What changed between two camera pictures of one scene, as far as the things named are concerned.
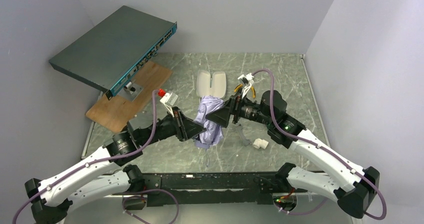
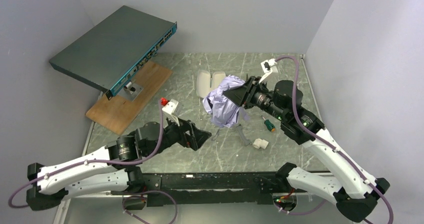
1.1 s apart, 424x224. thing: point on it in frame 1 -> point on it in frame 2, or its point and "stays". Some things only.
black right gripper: [236, 108] -> [249, 92]
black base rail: [212, 189] stays
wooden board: [114, 111] stays
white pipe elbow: [259, 143] stays
